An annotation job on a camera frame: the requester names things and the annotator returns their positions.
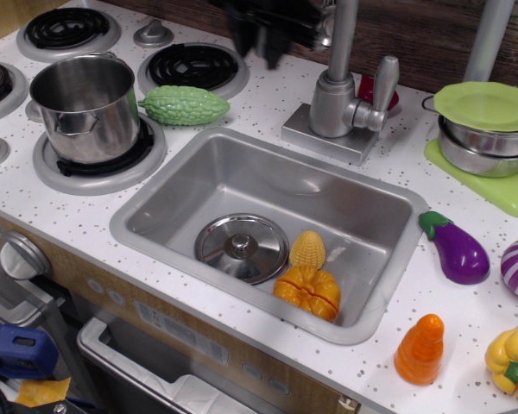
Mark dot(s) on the stacked steel bowls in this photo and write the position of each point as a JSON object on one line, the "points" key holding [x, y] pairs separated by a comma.
{"points": [[483, 153]]}

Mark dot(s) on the grey vertical pole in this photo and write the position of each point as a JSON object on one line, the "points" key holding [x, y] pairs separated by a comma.
{"points": [[488, 40]]}

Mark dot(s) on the silver toy faucet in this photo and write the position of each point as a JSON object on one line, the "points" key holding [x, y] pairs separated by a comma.
{"points": [[337, 123]]}

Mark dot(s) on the stainless steel pot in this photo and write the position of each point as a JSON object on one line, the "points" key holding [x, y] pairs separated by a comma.
{"points": [[88, 106]]}

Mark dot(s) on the green plastic plate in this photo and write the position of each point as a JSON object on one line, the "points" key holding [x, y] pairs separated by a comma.
{"points": [[488, 106]]}

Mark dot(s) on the grey sink basin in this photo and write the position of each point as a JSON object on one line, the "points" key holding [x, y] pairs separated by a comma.
{"points": [[227, 208]]}

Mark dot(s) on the green cutting board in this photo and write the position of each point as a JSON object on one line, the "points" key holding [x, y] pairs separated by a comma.
{"points": [[501, 192]]}

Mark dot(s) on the purple toy eggplant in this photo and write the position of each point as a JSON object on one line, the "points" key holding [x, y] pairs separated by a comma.
{"points": [[463, 259]]}

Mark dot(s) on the green toy bitter gourd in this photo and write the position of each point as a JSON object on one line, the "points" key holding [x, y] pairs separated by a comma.
{"points": [[183, 105]]}

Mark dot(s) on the grey stove knob back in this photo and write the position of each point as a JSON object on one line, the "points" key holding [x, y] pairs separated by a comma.
{"points": [[153, 35]]}

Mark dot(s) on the far left stove burner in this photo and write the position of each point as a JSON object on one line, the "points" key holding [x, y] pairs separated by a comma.
{"points": [[13, 89]]}

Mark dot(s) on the back left stove burner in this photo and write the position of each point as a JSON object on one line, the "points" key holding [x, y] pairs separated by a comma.
{"points": [[67, 32]]}

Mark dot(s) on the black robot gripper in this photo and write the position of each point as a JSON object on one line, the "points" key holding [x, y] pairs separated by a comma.
{"points": [[284, 22]]}

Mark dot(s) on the steel pot lid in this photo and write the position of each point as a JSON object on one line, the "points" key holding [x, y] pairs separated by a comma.
{"points": [[248, 247]]}

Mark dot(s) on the stove burner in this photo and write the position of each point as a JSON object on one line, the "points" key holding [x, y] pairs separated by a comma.
{"points": [[13, 89], [203, 65], [104, 178], [67, 32]]}

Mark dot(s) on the orange toy pumpkin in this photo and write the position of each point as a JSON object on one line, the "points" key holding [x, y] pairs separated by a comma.
{"points": [[314, 291]]}

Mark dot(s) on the red toy item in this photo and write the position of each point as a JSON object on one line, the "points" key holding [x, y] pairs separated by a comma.
{"points": [[366, 92]]}

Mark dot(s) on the orange toy carrot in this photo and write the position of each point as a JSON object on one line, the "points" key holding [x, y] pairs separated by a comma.
{"points": [[420, 353]]}

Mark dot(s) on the yellow toy corn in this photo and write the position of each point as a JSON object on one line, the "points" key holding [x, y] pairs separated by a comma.
{"points": [[308, 249]]}

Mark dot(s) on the front stove burner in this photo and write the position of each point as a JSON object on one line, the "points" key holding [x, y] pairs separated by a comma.
{"points": [[104, 178]]}

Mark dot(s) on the blue clamp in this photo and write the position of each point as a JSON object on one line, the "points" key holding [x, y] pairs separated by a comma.
{"points": [[26, 353]]}

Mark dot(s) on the back right stove burner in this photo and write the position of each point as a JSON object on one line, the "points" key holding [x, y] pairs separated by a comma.
{"points": [[203, 65]]}

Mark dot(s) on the yellow toy bell pepper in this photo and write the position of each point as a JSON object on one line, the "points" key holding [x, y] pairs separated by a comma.
{"points": [[501, 359]]}

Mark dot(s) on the yellow tape piece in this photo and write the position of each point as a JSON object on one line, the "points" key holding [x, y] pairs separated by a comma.
{"points": [[36, 392]]}

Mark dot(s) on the silver oven knob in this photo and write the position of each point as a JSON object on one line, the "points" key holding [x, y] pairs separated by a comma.
{"points": [[21, 259]]}

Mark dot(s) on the grey dishwasher door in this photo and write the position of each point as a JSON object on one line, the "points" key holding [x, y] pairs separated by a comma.
{"points": [[144, 375]]}

